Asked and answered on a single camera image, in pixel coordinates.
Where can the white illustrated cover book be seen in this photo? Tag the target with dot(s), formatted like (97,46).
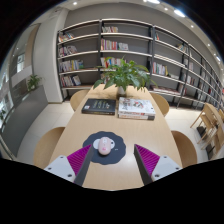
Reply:
(136,106)

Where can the curved wooden chair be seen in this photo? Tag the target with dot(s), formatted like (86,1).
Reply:
(161,103)
(46,148)
(78,99)
(186,148)

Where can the book with red-lettered spine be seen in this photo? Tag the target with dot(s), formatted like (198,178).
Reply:
(135,117)

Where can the grey shelf unit with books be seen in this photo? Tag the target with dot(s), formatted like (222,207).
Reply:
(133,43)

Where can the small green background plant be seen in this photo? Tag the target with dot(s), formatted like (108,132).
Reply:
(33,81)

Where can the green potted plant white pot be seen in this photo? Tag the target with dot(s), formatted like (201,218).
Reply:
(125,75)

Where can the black hardcover book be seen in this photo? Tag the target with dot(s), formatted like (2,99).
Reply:
(99,106)

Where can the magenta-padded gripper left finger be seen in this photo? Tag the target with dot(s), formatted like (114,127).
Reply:
(59,166)

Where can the pale pink computer mouse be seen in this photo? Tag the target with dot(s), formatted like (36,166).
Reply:
(104,146)

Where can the dark mouse pad with eyes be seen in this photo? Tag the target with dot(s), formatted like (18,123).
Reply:
(116,156)

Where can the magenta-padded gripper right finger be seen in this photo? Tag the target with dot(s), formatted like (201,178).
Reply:
(166,165)

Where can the group of slatted wooden chairs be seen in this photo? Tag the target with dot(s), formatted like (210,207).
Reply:
(210,126)

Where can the group of ceiling lights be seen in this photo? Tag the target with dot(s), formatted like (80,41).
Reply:
(179,13)

